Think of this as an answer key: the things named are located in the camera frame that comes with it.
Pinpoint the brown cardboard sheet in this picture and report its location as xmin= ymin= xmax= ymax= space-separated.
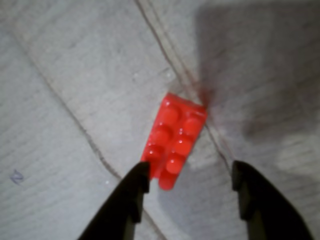
xmin=0 ymin=0 xmax=320 ymax=240

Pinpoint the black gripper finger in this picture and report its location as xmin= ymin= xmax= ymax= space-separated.
xmin=76 ymin=161 xmax=151 ymax=240
xmin=231 ymin=160 xmax=315 ymax=240

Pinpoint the red lego block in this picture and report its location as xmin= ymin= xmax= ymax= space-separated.
xmin=140 ymin=92 xmax=209 ymax=192

